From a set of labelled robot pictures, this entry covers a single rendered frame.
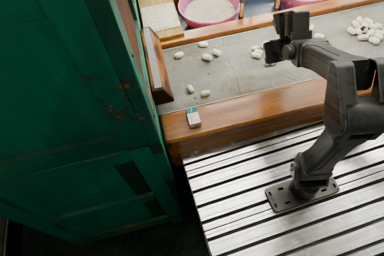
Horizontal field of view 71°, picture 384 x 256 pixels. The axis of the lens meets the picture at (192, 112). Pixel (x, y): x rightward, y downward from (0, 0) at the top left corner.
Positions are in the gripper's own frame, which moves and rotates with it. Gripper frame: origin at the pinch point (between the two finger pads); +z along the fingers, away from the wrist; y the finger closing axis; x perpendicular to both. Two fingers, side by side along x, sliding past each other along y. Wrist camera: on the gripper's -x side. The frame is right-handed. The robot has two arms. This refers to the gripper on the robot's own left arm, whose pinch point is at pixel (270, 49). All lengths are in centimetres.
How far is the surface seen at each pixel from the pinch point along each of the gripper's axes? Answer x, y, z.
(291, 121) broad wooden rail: 22.6, 0.1, -10.2
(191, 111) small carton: 12.0, 30.6, -9.5
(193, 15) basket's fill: -18.0, 18.1, 34.6
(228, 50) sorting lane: -1.7, 10.6, 13.5
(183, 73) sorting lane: 2.5, 29.2, 8.6
